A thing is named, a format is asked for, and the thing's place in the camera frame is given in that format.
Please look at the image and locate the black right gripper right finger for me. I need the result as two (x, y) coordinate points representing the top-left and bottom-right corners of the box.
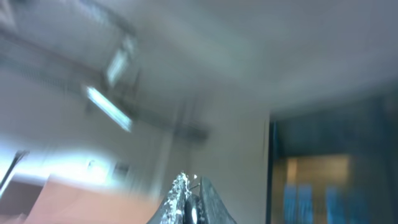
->
(200, 177), (237, 224)

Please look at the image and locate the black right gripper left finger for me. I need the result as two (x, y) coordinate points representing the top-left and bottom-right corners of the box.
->
(147, 172), (190, 224)

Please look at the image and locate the ceiling light fixture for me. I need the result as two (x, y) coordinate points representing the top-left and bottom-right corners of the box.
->
(85, 86), (133, 132)

